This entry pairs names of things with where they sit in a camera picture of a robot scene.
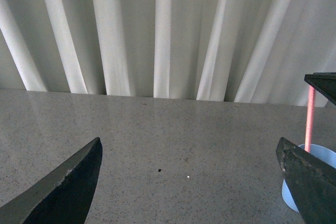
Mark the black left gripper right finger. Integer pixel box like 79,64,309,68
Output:
304,72,336,101

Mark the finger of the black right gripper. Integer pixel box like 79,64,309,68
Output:
276,137,335,223

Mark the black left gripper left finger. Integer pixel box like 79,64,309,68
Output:
1,137,102,223

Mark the pink chopstick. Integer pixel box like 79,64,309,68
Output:
304,86,316,153

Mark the white pleated curtain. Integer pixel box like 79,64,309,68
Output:
1,0,335,105

